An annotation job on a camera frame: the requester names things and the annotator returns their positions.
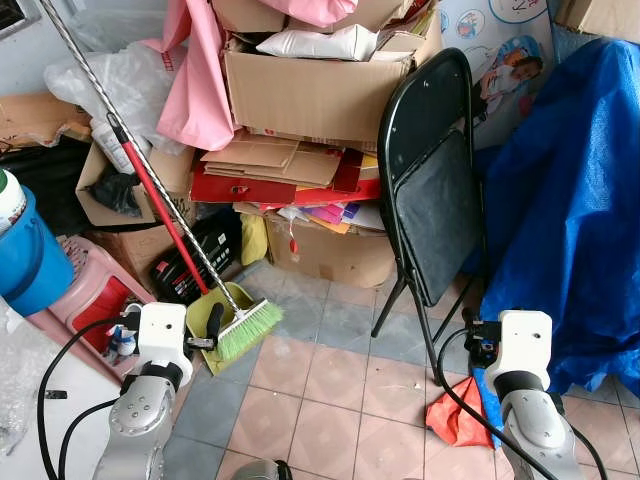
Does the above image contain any white washing machine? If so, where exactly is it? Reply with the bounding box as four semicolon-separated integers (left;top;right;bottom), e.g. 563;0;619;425
0;298;125;480

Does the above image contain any orange red cloth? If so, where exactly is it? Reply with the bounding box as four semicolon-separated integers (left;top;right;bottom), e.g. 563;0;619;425
424;374;498;450

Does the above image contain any black carton with red print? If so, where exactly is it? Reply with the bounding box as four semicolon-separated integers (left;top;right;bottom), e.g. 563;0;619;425
149;208;245;306

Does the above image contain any yellow bag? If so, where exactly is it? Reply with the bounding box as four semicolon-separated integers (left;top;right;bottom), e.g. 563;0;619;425
239;212;271;268

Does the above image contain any pink plastic stool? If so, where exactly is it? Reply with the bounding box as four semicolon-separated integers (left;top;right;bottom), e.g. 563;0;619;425
24;234;159;388

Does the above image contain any grey robot leg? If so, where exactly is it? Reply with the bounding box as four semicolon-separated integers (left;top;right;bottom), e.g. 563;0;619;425
231;457;295;480

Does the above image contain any black folding chair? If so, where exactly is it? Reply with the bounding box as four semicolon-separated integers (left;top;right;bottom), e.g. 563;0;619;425
371;47;492;373

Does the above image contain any low brown cardboard box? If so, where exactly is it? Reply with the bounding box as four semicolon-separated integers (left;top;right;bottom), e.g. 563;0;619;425
264;214;398;291

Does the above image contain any red flat box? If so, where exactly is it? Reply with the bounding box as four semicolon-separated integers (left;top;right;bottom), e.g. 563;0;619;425
189;148;383;208

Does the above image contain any blue tarp cover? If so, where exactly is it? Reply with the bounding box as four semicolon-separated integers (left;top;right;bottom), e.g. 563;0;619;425
472;37;640;398

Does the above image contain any black plastic bag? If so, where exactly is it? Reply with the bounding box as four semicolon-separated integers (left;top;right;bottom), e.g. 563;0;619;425
87;170;143;218

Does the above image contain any small open cardboard box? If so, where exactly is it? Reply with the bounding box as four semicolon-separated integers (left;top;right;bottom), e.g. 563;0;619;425
74;138;198;228

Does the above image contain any colourful paper stack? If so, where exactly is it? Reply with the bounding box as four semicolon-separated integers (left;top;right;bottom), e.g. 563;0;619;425
283;199;388;238

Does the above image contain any blue plastic barrel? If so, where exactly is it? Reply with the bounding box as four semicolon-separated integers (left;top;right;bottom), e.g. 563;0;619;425
0;184;77;318

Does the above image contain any flattened cardboard stack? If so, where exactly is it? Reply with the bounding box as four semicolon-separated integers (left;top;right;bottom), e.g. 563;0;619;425
199;128;348;190

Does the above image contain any large black bag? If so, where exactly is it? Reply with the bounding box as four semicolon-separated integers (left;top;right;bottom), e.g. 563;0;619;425
0;138;93;238

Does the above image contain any white bottle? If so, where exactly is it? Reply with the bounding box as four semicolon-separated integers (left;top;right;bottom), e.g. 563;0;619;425
0;168;27;237

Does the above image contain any pink hanging cloth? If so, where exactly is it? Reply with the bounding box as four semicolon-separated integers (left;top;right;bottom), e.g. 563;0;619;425
140;0;239;153

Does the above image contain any clear plastic bag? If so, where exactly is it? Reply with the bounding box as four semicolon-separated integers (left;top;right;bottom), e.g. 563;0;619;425
44;40;183;158

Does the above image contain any large brown cardboard box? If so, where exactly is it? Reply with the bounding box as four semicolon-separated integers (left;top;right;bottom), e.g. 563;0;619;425
220;0;447;153

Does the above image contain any white carton with child print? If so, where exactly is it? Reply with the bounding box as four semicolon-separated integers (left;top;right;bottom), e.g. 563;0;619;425
438;0;558;153

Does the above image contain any worn flat cardboard sheet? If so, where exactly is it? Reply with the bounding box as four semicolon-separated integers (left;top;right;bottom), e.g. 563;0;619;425
0;91;93;153

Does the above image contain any white plastic sack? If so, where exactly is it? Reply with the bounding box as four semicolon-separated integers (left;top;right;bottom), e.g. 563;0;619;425
256;24;381;63

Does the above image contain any plain cardboard box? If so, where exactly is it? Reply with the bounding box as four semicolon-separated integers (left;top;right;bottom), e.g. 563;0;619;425
554;0;640;43

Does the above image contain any pink bundle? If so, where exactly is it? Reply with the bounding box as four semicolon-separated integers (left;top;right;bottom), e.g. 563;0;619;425
284;0;363;28

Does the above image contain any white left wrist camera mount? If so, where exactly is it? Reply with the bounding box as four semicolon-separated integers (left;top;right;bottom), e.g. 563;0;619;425
134;302;192;367

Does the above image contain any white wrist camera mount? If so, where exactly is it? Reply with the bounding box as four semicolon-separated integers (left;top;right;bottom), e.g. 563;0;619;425
134;302;192;367
496;309;555;377

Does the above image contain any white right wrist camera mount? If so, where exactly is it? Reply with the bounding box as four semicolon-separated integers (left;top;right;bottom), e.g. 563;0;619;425
496;309;555;377

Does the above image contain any silver-handled green bristle broom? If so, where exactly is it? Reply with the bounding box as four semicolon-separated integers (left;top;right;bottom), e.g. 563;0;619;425
37;0;287;364

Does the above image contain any red-handled green dustpan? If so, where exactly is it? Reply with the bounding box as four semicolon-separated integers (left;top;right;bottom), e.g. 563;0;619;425
105;112;263;378

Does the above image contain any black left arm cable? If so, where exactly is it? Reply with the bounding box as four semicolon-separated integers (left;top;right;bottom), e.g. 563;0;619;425
36;314;133;480

